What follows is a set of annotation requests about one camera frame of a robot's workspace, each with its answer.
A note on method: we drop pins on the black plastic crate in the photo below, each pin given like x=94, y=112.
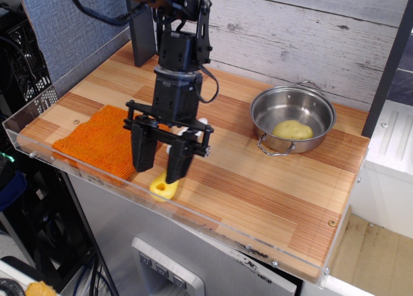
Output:
x=27, y=65

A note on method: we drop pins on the orange knitted cloth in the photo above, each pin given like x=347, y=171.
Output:
x=101, y=142

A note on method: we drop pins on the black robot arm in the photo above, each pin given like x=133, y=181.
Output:
x=183, y=48

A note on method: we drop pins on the white side counter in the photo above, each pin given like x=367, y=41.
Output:
x=382, y=194

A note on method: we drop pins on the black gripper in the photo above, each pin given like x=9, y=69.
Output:
x=174, y=105

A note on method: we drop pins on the yellow handled white toy knife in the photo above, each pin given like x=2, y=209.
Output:
x=159, y=186

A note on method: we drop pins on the silver toy fridge cabinet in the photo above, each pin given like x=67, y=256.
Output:
x=147, y=253

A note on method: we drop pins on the dark grey right post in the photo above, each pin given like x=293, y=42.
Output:
x=396, y=53

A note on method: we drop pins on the clear acrylic table guard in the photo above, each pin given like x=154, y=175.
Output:
x=287, y=209

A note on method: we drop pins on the yellow toy potato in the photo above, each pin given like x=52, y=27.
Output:
x=292, y=129

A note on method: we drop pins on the dark grey post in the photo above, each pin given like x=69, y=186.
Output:
x=143, y=37
x=396, y=53

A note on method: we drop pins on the small steel pot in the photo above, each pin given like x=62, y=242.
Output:
x=302, y=102

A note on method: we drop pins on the dark grey left post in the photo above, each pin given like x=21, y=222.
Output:
x=143, y=37

